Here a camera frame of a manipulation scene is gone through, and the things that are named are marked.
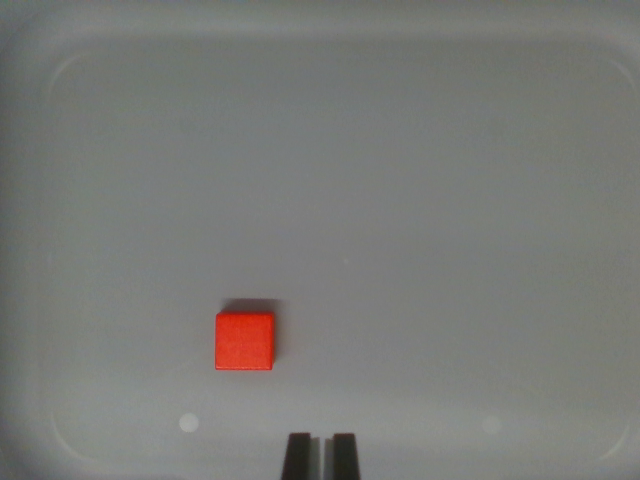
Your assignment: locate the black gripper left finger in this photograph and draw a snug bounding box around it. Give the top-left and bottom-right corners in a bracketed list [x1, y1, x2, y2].
[281, 432, 322, 480]

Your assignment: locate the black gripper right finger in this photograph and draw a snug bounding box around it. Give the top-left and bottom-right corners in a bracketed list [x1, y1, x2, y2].
[323, 432, 362, 480]

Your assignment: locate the red wooden cube block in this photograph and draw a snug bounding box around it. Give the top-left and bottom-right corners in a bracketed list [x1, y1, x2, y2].
[214, 310, 277, 372]

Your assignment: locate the white plastic tray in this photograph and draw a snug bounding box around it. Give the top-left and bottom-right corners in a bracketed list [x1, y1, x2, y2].
[0, 0, 640, 480]

